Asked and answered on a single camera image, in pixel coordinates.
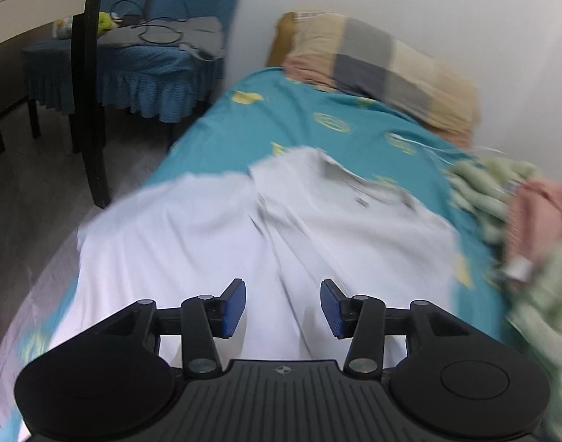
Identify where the light green fleece blanket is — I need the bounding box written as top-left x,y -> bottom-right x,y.
447,157 -> 562,442

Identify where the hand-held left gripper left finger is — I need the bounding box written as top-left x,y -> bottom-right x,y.
92,278 -> 247,376

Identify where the black cable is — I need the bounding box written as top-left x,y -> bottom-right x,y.
110,0 -> 190,48

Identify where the pink fleece blanket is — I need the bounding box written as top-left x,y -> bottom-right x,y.
499,179 -> 562,286

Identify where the black chair with white back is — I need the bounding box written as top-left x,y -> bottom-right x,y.
0,0 -> 112,209

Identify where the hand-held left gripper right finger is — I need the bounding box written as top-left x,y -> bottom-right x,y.
321,279 -> 470,376

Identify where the mustard yellow pillow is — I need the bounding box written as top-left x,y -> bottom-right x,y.
267,13 -> 298,69

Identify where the grey cloth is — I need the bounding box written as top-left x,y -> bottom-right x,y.
99,16 -> 226,62

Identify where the white shirt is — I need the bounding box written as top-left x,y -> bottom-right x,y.
48,145 -> 466,366

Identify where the yellow-green plush toy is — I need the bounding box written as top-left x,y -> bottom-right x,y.
97,11 -> 117,38

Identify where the thin white cable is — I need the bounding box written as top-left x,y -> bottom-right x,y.
401,133 -> 507,166

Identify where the teal patterned bed sheet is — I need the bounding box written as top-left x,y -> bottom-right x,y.
0,67 -> 509,442

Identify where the plaid pillow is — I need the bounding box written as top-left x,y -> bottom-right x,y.
281,10 -> 482,148

